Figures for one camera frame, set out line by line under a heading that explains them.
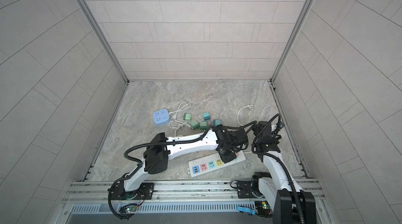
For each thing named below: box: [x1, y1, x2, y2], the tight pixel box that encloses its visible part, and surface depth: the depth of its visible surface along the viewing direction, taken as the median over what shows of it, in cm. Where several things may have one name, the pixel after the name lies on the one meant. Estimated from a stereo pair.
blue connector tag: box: [237, 206, 256, 216], surface depth 66 cm
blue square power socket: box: [152, 108, 171, 126], surface depth 96 cm
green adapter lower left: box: [190, 120, 200, 130], surface depth 93 cm
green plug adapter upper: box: [183, 113, 192, 121], surface depth 97 cm
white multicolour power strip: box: [187, 150, 247, 178], surface depth 79 cm
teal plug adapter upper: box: [202, 112, 211, 121], surface depth 98 cm
